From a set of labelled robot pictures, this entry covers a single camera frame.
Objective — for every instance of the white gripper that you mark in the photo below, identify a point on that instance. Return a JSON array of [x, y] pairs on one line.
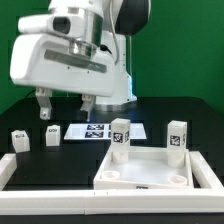
[[62, 52]]

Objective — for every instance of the white square tabletop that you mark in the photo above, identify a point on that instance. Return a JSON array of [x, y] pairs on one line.
[[146, 168]]

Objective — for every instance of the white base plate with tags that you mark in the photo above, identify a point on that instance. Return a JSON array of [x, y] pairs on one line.
[[100, 131]]

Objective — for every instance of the white U-shaped obstacle fence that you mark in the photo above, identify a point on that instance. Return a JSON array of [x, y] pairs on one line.
[[87, 202]]

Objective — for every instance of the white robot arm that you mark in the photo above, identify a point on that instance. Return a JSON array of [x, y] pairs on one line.
[[120, 19]]

